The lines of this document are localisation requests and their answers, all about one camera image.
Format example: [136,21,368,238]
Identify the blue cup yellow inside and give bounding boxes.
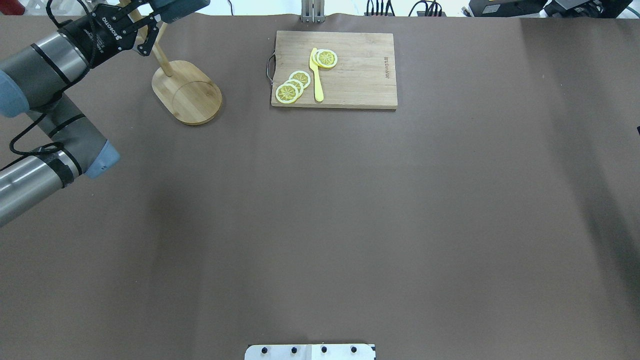
[148,0,210,24]

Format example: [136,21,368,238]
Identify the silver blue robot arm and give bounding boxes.
[0,0,162,226]

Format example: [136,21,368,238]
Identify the lemon slice by knife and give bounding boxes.
[314,48,338,69]

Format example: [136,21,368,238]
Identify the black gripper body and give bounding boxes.
[62,4,137,68]

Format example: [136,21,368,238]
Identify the yellow plastic knife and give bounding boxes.
[308,47,325,103]

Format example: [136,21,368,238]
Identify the middle lemon slice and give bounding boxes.
[284,79,305,97]

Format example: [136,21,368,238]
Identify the aluminium frame post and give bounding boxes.
[300,0,326,24]

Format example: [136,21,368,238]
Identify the wooden cup rack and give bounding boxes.
[151,22,223,126]

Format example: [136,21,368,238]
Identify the wooden cutting board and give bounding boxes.
[270,30,398,111]

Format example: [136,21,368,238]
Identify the lemon slice near handle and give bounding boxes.
[274,83,299,104]

